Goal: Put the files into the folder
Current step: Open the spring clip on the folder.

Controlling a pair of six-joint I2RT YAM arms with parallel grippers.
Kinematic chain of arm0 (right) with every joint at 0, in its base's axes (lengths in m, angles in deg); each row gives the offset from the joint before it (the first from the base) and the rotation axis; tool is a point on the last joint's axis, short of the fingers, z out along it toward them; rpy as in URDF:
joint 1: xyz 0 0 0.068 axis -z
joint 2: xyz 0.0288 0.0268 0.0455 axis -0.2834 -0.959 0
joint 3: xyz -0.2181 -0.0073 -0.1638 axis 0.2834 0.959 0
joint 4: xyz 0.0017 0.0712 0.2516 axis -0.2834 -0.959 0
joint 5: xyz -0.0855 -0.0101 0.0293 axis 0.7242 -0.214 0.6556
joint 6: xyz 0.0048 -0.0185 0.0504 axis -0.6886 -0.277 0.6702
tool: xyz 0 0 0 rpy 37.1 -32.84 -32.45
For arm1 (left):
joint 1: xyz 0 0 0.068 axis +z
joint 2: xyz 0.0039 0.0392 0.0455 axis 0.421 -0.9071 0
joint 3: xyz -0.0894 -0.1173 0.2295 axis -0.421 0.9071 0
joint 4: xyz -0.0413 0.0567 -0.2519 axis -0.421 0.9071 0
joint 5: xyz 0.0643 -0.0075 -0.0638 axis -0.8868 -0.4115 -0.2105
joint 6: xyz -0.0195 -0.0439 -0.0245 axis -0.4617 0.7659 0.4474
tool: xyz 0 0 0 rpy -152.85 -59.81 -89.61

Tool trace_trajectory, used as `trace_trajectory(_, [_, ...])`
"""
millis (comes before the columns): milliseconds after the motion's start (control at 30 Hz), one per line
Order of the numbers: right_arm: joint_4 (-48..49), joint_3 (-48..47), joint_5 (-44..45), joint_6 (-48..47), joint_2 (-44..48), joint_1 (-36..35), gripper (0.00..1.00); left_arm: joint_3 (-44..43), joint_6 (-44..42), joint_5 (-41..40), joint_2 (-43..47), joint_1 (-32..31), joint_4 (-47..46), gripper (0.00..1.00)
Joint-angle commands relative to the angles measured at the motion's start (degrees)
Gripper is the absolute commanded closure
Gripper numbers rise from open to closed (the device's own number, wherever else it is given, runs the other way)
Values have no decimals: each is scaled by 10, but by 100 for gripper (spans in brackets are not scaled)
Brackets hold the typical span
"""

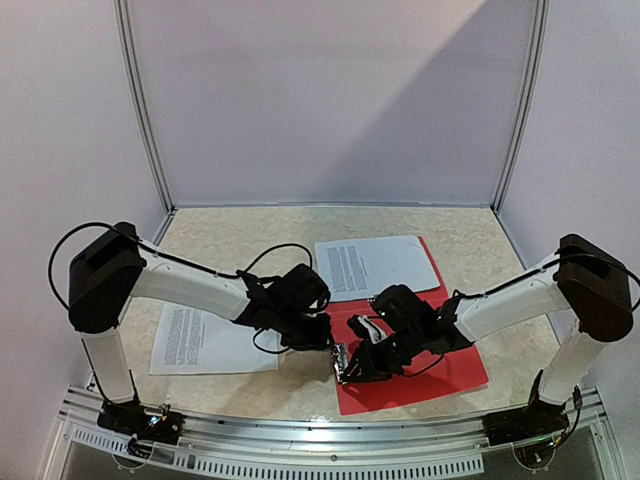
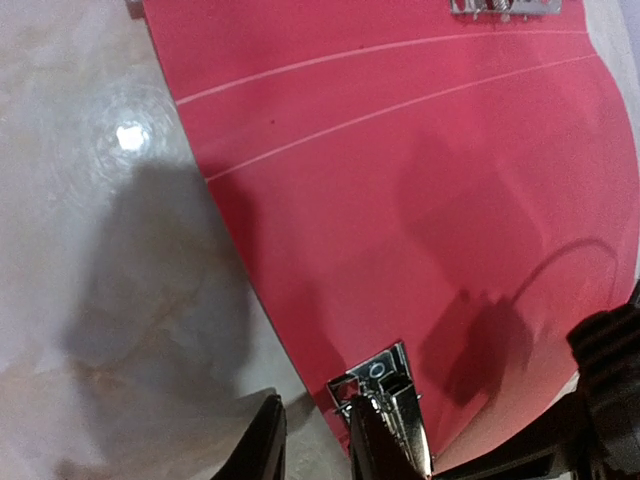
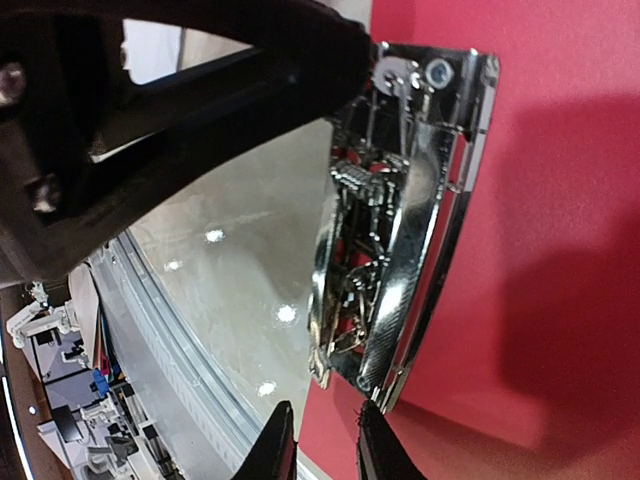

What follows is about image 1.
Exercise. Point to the aluminium front rail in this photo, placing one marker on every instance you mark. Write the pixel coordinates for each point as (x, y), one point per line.
(222, 447)

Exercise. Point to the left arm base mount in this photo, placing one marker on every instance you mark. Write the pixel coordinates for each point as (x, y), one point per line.
(131, 418)

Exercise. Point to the chrome spine lever clip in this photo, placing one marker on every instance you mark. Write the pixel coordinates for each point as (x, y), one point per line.
(340, 362)

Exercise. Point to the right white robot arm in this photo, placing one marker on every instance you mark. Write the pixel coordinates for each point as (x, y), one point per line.
(578, 277)

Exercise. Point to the red file folder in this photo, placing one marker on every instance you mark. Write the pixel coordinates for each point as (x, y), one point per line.
(428, 377)

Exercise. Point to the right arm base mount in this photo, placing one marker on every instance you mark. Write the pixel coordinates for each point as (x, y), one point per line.
(537, 418)

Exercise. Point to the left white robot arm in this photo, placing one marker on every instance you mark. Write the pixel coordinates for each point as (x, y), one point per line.
(119, 265)

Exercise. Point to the right aluminium corner post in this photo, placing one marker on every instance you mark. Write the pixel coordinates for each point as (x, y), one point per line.
(525, 99)

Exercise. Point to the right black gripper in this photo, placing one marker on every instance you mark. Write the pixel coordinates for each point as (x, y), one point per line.
(373, 361)

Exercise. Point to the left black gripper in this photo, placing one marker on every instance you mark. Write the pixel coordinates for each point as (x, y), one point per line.
(319, 341)

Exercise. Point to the printed paper sheet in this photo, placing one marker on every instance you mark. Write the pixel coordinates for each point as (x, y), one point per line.
(356, 269)
(195, 342)

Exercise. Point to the aluminium corner post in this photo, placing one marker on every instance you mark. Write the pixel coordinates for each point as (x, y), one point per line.
(140, 105)
(525, 99)

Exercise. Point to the left aluminium corner post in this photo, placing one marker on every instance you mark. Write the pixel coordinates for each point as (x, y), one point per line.
(140, 105)

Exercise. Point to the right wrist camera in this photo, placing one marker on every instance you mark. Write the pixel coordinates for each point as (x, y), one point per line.
(364, 328)

